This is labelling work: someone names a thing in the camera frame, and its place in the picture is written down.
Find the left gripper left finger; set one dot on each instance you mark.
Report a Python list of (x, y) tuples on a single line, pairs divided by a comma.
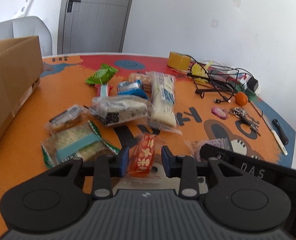
[(105, 168)]

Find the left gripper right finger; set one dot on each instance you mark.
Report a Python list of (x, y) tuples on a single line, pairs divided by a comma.
[(184, 168)]

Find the orange flower candy packet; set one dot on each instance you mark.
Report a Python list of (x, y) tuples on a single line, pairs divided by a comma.
[(143, 157)]

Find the red and blue snack bar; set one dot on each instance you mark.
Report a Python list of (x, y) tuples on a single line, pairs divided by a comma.
[(103, 91)]

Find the green snack packet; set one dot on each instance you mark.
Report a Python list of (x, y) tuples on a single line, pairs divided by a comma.
[(102, 76)]

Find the orange wafer packet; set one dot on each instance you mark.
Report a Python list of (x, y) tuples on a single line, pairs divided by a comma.
[(145, 80)]

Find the purple snack packet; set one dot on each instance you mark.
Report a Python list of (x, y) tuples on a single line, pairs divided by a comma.
[(195, 146)]

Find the green rice cracker packet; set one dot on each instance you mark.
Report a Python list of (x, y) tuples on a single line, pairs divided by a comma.
[(82, 141)]

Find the black pen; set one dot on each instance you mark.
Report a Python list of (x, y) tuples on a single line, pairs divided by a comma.
[(282, 135)]

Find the long white cracker pack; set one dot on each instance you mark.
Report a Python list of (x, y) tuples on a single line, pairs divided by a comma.
[(162, 114)]

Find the black white cake packet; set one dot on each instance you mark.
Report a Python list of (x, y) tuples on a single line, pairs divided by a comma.
[(115, 110)]

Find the small brown bar packet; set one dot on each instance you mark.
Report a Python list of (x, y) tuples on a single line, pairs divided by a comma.
[(67, 119)]

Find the colourful printed table mat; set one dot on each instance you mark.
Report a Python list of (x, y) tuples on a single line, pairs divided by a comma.
[(63, 84)]

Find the bunch of keys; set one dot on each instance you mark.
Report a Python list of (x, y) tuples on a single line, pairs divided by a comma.
[(242, 115)]

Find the blue white snack packet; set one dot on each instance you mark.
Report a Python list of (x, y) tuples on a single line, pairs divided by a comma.
[(132, 88)]

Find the orange tangerine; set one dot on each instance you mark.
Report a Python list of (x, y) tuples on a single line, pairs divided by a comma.
[(241, 99)]

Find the yellow plush toy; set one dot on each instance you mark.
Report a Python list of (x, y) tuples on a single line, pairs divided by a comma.
[(200, 71)]

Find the yellow tape roll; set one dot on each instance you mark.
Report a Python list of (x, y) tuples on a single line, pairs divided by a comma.
[(178, 61)]

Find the black power adapter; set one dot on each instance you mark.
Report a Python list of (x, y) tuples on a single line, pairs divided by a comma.
[(252, 84)]

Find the brown cardboard box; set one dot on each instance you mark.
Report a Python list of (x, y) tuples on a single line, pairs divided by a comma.
[(20, 69)]

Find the grey door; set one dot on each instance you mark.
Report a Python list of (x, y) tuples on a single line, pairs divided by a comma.
[(93, 26)]

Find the grey upholstered chair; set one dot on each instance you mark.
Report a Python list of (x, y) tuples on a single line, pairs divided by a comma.
[(28, 26)]

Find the white perforated board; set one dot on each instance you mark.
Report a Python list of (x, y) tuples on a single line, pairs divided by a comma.
[(23, 9)]

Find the white handled knife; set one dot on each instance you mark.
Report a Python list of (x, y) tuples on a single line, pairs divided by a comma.
[(277, 138)]

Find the pink keychain charm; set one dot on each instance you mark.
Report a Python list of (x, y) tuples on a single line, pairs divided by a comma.
[(219, 112)]

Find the black wire stand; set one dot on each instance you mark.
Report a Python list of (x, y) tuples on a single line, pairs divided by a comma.
[(208, 85)]

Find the black door handle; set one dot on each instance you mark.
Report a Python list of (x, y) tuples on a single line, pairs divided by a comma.
[(70, 4)]

